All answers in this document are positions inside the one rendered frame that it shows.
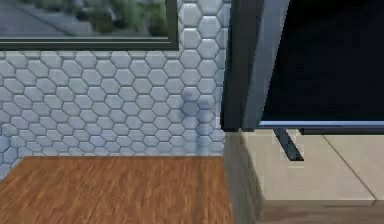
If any beige television stand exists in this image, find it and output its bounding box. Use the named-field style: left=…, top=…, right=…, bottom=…
left=223, top=129, right=384, bottom=224

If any dark framed window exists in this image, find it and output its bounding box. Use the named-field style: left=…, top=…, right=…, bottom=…
left=0, top=0, right=180, bottom=52

